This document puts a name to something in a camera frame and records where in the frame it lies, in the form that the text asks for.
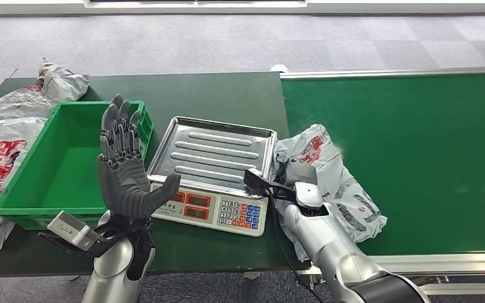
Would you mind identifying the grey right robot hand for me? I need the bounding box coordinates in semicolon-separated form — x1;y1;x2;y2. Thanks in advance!
284;160;319;187

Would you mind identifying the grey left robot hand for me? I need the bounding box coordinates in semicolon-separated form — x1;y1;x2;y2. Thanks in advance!
97;93;182;221

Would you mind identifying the green plastic basket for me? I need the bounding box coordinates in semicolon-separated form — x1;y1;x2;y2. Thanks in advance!
0;100;155;230

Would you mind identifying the electronic scale with steel pan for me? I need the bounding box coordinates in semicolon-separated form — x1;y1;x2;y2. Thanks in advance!
147;116;278;238

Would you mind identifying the green belt conveyor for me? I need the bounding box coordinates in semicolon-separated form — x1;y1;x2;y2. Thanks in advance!
279;66;485;297

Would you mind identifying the crumpled grey parcel bag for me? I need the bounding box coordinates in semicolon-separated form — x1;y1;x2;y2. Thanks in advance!
0;57;90;122

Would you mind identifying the flat grey parcel bag, red print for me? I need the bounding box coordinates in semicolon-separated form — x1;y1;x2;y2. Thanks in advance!
0;117;48;206

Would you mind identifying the white skirting strip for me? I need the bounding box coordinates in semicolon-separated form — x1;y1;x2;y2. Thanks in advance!
0;0;485;16

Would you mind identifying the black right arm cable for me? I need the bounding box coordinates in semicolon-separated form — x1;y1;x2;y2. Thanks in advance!
266;188;325;303

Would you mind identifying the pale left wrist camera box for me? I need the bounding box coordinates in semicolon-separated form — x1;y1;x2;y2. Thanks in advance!
46;210;102;252

